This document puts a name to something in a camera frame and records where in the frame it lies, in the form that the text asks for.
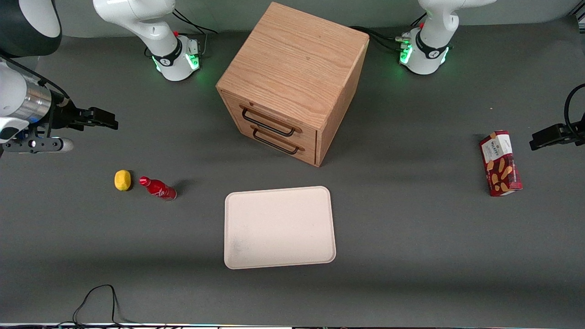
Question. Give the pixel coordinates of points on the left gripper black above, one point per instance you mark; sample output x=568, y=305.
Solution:
x=552, y=135

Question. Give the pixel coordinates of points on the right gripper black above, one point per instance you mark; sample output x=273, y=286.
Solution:
x=65, y=117

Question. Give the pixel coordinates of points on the red coke bottle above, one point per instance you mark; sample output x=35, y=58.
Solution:
x=160, y=189

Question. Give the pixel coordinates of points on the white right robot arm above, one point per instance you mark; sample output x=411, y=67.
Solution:
x=146, y=23

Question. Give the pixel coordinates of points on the beige plastic tray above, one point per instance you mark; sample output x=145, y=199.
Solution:
x=279, y=227

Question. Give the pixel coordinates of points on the red cookie box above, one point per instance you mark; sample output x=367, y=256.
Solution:
x=500, y=164

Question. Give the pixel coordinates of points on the yellow lemon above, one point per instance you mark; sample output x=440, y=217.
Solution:
x=122, y=180

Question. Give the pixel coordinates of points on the wooden drawer cabinet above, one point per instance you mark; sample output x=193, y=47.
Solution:
x=292, y=59

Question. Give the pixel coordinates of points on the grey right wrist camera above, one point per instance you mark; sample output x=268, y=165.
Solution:
x=41, y=145

